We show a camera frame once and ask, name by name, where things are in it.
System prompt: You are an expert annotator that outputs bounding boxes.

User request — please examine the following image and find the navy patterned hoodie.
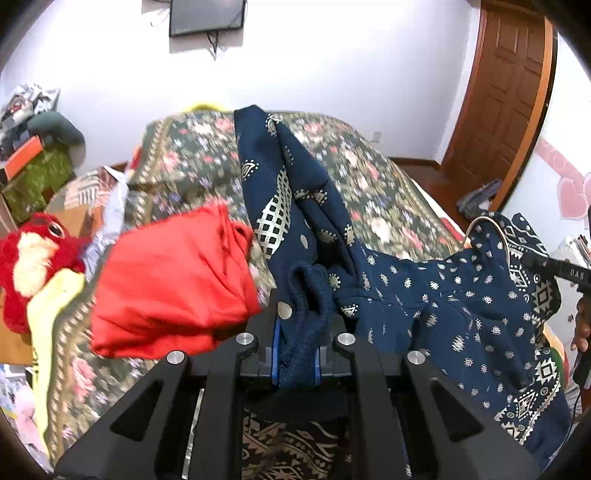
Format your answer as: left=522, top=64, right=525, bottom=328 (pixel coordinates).
left=235, top=105, right=569, bottom=464

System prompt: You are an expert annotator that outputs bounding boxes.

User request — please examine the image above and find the right hand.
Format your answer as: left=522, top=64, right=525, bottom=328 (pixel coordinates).
left=571, top=296, right=591, bottom=353

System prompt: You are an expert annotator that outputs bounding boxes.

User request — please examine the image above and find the grey backpack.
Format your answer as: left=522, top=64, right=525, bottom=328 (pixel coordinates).
left=456, top=179, right=503, bottom=220

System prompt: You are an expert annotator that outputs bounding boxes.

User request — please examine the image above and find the red folded garment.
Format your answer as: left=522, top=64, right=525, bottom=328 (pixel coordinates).
left=91, top=204, right=260, bottom=360

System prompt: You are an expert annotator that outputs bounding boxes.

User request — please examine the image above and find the wooden door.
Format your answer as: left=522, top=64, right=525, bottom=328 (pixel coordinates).
left=441, top=1, right=556, bottom=209

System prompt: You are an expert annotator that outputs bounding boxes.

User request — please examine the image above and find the red plush toy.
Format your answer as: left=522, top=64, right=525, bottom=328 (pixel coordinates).
left=1, top=213, right=90, bottom=334

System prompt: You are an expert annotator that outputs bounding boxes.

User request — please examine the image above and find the floral quilt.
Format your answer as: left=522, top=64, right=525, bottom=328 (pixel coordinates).
left=41, top=111, right=462, bottom=469

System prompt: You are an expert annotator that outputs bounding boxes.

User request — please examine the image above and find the green patterned bag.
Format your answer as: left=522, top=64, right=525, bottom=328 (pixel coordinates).
left=1, top=145, right=74, bottom=224

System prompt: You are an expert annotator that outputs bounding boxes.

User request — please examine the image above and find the orange box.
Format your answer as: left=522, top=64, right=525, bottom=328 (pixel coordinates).
left=2, top=136, right=43, bottom=182

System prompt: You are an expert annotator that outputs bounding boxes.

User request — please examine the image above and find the yellow hoop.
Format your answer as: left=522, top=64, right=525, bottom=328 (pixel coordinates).
left=183, top=103, right=225, bottom=113

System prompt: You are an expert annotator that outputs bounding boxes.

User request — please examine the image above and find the wall television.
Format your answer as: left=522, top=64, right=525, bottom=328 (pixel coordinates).
left=169, top=0, right=246, bottom=37

